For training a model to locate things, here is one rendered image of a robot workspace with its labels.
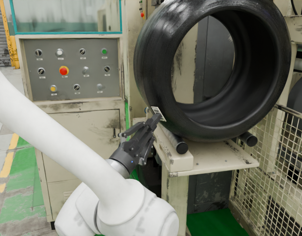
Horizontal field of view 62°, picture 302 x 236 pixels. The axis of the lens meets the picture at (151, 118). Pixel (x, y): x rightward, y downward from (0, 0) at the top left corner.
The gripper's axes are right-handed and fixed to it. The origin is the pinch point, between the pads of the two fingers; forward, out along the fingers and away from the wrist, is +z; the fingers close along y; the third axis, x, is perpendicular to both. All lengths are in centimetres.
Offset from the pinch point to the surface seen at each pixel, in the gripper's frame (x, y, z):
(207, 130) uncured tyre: 8.7, 15.0, 12.0
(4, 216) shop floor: -157, 43, -32
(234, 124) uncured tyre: 15.1, 18.7, 19.1
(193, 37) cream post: -5, -7, 53
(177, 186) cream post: -34, 59, 21
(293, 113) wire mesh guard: 29, 31, 39
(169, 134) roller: -7.8, 14.2, 10.9
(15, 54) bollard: -766, -82, 356
